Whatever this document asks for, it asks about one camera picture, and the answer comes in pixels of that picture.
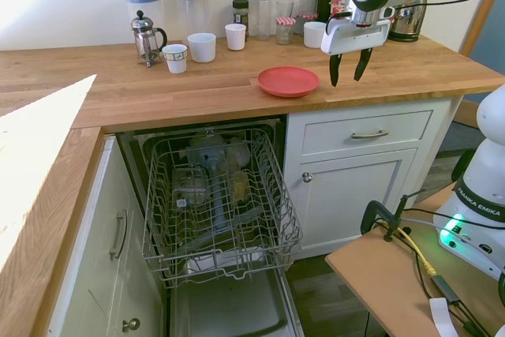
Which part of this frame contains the empty glass tumbler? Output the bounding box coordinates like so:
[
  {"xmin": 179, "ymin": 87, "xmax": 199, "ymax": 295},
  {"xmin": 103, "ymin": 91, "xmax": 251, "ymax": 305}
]
[{"xmin": 275, "ymin": 0, "xmax": 295, "ymax": 21}]

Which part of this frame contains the stainless steel kettle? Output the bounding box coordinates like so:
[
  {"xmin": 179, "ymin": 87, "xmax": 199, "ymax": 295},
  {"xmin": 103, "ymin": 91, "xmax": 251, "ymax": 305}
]
[{"xmin": 387, "ymin": 0, "xmax": 428, "ymax": 43}]

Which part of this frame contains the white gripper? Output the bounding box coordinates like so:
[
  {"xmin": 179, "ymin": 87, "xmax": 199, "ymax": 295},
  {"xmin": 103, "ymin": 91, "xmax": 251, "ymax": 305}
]
[{"xmin": 320, "ymin": 7, "xmax": 396, "ymax": 88}]

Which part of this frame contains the short white cup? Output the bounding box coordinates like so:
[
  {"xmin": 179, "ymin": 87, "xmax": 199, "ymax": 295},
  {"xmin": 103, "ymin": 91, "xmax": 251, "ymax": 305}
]
[{"xmin": 302, "ymin": 21, "xmax": 328, "ymax": 50}]

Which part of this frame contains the coffee jar dark lid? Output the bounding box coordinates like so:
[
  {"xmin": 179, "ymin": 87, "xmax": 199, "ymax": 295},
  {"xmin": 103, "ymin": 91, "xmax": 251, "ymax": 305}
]
[{"xmin": 231, "ymin": 0, "xmax": 251, "ymax": 37}]

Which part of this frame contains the clear bowl in rack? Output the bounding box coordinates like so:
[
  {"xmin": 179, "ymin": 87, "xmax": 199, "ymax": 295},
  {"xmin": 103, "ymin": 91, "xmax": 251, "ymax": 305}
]
[{"xmin": 226, "ymin": 140, "xmax": 253, "ymax": 169}]

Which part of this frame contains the yellow cable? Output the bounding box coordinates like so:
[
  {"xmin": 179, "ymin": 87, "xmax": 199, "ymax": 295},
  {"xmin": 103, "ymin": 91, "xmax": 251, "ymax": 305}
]
[{"xmin": 395, "ymin": 226, "xmax": 437, "ymax": 277}]

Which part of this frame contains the white corner cabinet door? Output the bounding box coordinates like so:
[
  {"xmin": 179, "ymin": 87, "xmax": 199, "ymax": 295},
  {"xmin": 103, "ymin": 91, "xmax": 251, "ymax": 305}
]
[{"xmin": 49, "ymin": 141, "xmax": 166, "ymax": 337}]

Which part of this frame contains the clear pitcher dark blue lid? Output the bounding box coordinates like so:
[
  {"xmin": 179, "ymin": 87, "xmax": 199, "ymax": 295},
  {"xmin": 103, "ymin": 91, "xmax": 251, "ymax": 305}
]
[{"xmin": 170, "ymin": 0, "xmax": 209, "ymax": 44}]

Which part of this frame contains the patterned paper cup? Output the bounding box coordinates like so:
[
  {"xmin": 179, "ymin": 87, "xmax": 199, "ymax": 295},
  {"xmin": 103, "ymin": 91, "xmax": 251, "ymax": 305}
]
[{"xmin": 161, "ymin": 43, "xmax": 188, "ymax": 75}]

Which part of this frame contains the steel dishwasher door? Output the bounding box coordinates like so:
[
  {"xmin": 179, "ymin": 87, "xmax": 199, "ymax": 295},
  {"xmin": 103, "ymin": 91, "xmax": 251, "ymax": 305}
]
[{"xmin": 168, "ymin": 260, "xmax": 305, "ymax": 337}]

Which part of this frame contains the white strap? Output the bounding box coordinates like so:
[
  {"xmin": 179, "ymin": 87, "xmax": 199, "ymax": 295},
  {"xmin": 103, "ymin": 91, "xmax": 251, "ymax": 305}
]
[{"xmin": 428, "ymin": 297, "xmax": 459, "ymax": 337}]

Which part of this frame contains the wooden robot mounting board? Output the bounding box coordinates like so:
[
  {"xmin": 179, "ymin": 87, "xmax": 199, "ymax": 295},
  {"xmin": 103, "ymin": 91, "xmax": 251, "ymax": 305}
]
[{"xmin": 324, "ymin": 182, "xmax": 505, "ymax": 337}]

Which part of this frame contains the clear bottle green cap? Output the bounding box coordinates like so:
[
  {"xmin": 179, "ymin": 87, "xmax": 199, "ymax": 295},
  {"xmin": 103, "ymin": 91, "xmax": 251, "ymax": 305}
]
[{"xmin": 256, "ymin": 0, "xmax": 273, "ymax": 42}]

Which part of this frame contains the yellowish glass in rack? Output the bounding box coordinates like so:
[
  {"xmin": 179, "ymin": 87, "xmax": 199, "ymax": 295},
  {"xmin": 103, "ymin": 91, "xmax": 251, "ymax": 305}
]
[{"xmin": 229, "ymin": 170, "xmax": 250, "ymax": 203}]

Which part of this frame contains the slim white cup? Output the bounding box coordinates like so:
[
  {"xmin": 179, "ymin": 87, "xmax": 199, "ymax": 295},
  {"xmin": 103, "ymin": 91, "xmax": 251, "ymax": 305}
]
[{"xmin": 224, "ymin": 23, "xmax": 248, "ymax": 52}]

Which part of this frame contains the grey dishwasher spray tube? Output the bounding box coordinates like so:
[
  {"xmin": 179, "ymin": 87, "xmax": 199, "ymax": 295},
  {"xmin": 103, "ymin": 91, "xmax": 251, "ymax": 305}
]
[{"xmin": 186, "ymin": 142, "xmax": 234, "ymax": 232}]

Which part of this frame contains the long metal cabinet handle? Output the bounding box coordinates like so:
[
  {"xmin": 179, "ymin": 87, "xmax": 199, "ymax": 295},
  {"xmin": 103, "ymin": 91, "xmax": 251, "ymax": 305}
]
[{"xmin": 108, "ymin": 210, "xmax": 129, "ymax": 261}]

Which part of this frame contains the clear glass in rack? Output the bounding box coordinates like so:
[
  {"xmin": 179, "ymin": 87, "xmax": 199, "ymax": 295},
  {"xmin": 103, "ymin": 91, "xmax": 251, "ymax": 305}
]
[{"xmin": 171, "ymin": 167, "xmax": 209, "ymax": 207}]

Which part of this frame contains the black metal clamp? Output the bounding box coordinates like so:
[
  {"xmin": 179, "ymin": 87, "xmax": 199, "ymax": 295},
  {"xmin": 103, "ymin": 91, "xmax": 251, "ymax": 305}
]
[{"xmin": 360, "ymin": 189, "xmax": 425, "ymax": 242}]

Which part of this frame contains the red plastic plate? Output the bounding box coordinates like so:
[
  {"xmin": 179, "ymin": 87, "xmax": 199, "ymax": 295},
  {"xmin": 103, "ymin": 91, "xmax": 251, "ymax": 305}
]
[{"xmin": 257, "ymin": 66, "xmax": 321, "ymax": 99}]

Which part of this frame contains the glass French press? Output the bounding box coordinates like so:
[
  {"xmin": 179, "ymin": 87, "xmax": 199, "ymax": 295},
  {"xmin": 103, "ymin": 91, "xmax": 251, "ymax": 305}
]
[{"xmin": 130, "ymin": 9, "xmax": 169, "ymax": 69}]

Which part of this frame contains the grey wire dishwasher rack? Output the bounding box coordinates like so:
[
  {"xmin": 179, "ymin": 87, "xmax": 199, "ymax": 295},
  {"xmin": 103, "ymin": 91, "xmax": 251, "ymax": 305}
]
[{"xmin": 140, "ymin": 126, "xmax": 305, "ymax": 290}]

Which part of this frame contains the wooden door frame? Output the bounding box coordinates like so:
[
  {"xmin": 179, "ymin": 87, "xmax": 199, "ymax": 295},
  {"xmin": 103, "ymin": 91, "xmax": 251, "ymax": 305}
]
[{"xmin": 458, "ymin": 0, "xmax": 505, "ymax": 58}]

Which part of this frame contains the glass jar red checked lid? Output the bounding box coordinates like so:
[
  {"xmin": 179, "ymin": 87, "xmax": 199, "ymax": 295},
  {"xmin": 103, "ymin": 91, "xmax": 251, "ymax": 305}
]
[
  {"xmin": 275, "ymin": 16, "xmax": 297, "ymax": 46},
  {"xmin": 294, "ymin": 13, "xmax": 320, "ymax": 35}
]

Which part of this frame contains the wide white cup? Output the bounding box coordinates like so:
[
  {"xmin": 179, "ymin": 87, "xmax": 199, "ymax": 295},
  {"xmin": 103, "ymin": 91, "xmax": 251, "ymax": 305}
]
[{"xmin": 186, "ymin": 32, "xmax": 218, "ymax": 64}]

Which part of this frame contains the tall clear glass jar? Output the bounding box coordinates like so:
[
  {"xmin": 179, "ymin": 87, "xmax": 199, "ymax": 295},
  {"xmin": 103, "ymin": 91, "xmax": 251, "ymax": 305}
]
[{"xmin": 298, "ymin": 0, "xmax": 320, "ymax": 17}]

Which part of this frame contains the white cabinet drawer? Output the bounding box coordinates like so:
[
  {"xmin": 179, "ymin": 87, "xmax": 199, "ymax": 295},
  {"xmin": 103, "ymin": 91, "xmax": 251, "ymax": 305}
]
[{"xmin": 301, "ymin": 110, "xmax": 434, "ymax": 155}]

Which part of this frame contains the clear pitcher light blue lid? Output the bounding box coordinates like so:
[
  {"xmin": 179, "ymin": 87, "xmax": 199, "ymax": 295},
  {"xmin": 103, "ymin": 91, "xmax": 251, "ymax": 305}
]
[{"xmin": 121, "ymin": 0, "xmax": 164, "ymax": 44}]

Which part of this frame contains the metal drawer handle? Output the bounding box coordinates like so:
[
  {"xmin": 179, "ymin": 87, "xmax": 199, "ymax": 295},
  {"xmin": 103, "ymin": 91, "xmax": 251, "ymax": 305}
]
[{"xmin": 350, "ymin": 129, "xmax": 390, "ymax": 140}]

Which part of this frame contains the black cable bundle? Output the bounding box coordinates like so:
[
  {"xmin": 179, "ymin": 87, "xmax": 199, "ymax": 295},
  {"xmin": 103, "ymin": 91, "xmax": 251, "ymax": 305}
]
[{"xmin": 410, "ymin": 248, "xmax": 492, "ymax": 337}]

